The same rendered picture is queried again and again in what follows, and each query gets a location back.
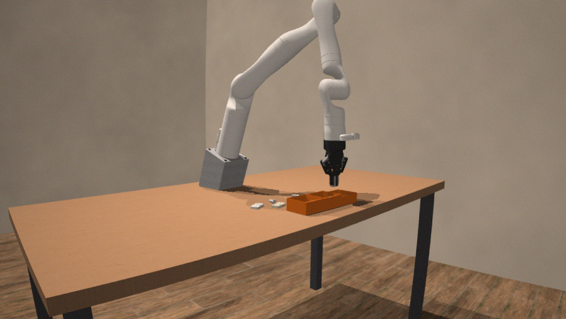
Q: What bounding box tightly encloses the orange rack of three bins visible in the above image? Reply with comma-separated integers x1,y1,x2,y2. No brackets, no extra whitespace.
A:
286,189,357,216

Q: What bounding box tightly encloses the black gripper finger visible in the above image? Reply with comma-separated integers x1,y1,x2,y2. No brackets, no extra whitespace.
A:
320,155,338,187
336,155,348,187

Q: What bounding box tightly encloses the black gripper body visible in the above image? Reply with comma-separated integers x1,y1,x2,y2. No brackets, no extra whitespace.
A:
323,140,345,166

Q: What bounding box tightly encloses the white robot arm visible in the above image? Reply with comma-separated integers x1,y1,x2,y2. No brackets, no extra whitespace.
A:
215,0,360,159

